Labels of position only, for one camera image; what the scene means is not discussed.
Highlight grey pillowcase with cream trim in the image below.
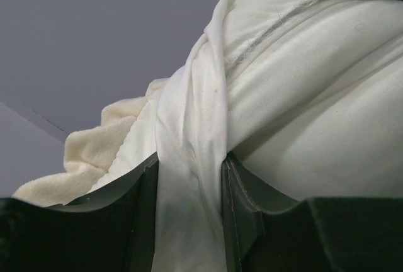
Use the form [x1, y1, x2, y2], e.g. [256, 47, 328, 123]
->
[12, 0, 394, 272]

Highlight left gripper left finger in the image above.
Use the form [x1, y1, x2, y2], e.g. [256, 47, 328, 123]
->
[1, 155, 157, 272]

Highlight white pillow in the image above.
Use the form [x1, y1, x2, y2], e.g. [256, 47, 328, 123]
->
[228, 0, 402, 200]

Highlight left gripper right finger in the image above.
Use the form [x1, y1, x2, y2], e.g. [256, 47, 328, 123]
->
[221, 154, 402, 271]

